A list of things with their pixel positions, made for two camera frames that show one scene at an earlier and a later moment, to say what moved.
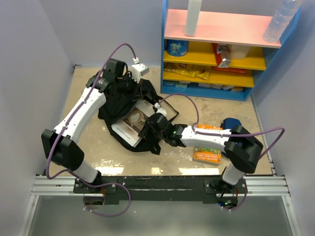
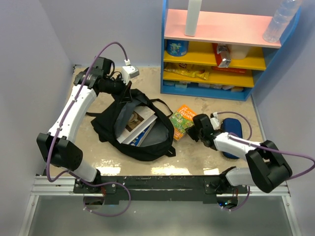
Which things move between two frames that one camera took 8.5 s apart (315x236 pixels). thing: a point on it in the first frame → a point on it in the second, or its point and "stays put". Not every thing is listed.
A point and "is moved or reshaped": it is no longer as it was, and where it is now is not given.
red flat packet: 229,70 stays put
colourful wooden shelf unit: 225,60 stays put
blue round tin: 177,48 stays put
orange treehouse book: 205,155 → 181,120
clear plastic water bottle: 280,20 stays put
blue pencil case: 228,123 stays put
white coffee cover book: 128,129 is moved or reshaped
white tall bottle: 193,11 stays put
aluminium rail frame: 62,186 stays put
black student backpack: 121,96 is moved or reshaped
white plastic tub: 238,51 stays put
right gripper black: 145,133 → 190,131
